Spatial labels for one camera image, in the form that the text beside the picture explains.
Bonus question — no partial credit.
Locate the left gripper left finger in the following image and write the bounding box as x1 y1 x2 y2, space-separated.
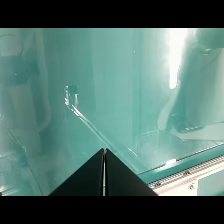
49 148 106 197

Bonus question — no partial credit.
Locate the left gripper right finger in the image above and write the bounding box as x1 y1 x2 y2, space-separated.
104 148 160 197

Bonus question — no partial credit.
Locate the silver frame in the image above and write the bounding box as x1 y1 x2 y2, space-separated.
148 155 224 197

